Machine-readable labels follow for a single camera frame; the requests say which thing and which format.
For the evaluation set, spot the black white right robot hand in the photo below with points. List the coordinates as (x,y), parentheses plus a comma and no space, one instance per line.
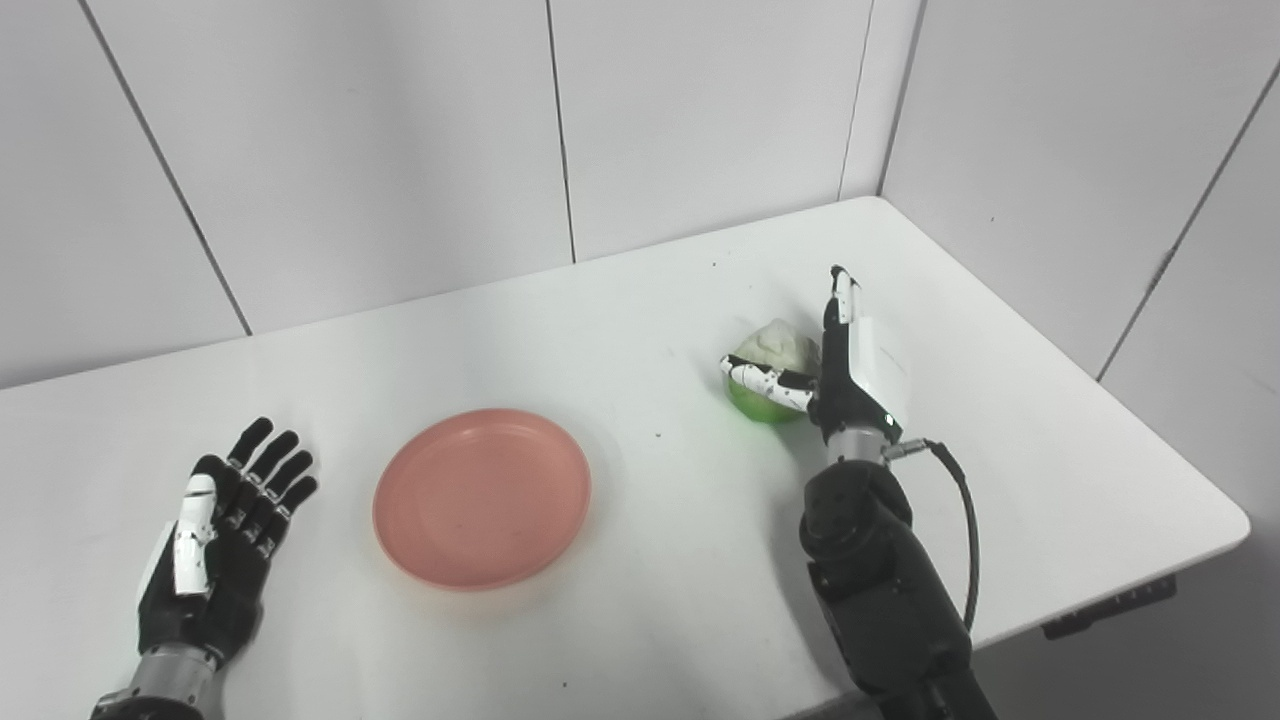
(860,390)

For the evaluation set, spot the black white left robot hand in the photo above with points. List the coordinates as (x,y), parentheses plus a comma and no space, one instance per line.
(220,590)

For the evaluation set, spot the green white cabbage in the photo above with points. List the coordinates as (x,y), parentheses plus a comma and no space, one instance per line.
(775,348)

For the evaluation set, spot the pink round plate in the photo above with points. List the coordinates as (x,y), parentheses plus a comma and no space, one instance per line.
(482,498)

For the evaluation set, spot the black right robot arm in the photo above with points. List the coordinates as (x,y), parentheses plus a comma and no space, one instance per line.
(880,590)

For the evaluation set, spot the black under-table bracket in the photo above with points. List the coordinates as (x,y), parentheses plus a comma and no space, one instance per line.
(1110,607)

